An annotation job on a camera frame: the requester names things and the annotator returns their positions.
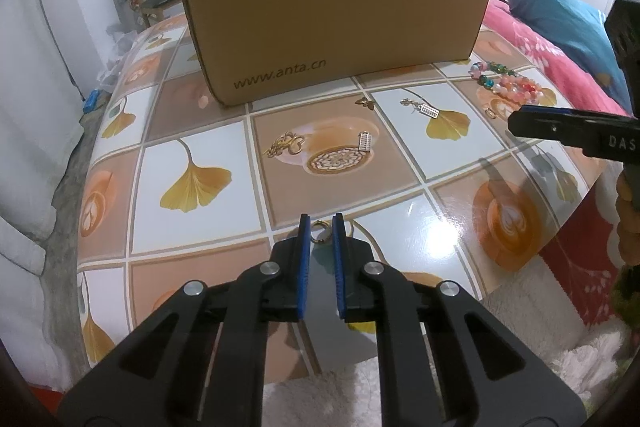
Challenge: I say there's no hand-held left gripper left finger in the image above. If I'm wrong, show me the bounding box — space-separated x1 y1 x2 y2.
57 213 313 427

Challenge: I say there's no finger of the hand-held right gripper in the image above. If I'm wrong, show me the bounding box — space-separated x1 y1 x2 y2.
507 105 601 140

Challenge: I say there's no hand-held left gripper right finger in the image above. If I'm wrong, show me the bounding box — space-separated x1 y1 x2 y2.
332 213 586 427

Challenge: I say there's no gold hoop earring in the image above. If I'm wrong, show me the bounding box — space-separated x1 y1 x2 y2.
311 219 335 244

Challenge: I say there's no gold round pendant earring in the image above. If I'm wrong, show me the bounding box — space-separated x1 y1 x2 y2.
306 146 373 172

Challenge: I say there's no brown cardboard box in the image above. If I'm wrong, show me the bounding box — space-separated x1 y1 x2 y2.
179 0 493 108

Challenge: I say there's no person's right hand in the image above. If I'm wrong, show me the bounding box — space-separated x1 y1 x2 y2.
616 176 640 265

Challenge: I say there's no blue pillow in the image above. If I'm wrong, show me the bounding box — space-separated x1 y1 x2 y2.
502 0 631 112

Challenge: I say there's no pink floral blanket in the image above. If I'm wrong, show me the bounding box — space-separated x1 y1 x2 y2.
480 0 633 328

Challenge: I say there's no clear plastic bag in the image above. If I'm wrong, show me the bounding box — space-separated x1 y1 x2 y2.
97 24 136 92

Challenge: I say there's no white curtain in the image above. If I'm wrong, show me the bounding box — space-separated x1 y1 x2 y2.
0 0 121 358

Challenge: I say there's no pink bead bracelet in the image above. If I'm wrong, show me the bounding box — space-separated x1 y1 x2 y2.
492 74 546 104

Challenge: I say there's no multicolour glass bead bracelet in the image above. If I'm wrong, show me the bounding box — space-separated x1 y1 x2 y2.
467 61 518 92

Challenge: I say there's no gold heart chain earring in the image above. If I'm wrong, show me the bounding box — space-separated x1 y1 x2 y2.
264 133 306 158

